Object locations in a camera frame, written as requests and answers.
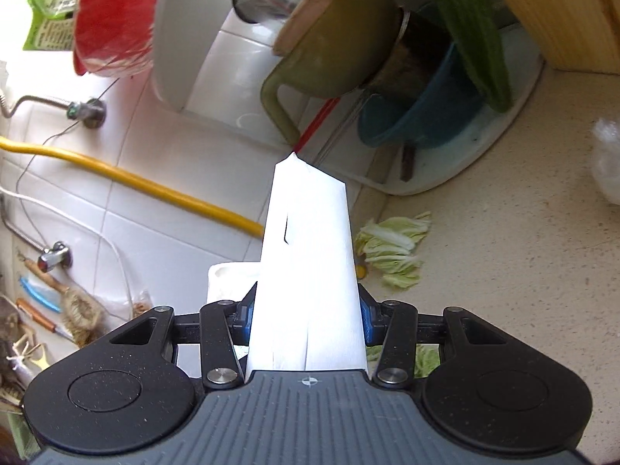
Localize red plastic basket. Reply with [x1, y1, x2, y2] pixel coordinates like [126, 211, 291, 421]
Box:
[72, 0, 158, 78]

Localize white foam takeout box front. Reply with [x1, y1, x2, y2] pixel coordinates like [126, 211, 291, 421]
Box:
[207, 154, 367, 374]

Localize pale cabbage leaf pieces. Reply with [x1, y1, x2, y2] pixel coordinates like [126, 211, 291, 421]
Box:
[353, 211, 432, 291]

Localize teal plastic basin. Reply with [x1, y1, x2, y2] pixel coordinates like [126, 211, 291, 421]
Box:
[357, 44, 483, 148]

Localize green pepper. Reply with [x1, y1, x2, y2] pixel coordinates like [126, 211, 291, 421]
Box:
[434, 0, 513, 112]

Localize red handled utensil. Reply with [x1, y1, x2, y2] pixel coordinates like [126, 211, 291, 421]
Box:
[293, 98, 341, 153]

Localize steel pot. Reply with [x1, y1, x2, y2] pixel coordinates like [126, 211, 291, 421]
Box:
[368, 3, 437, 100]

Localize clear plastic bag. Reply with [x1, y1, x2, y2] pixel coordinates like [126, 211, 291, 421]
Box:
[592, 119, 620, 206]

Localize white dish rack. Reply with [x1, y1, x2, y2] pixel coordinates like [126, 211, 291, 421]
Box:
[152, 0, 543, 195]

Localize yellow gas hose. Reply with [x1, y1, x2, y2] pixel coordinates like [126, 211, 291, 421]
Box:
[0, 135, 267, 241]

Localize wooden knife block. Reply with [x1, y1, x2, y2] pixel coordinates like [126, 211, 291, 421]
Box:
[503, 0, 619, 74]

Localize dark green cabbage leaf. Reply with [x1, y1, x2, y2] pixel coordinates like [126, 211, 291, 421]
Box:
[366, 344, 440, 379]

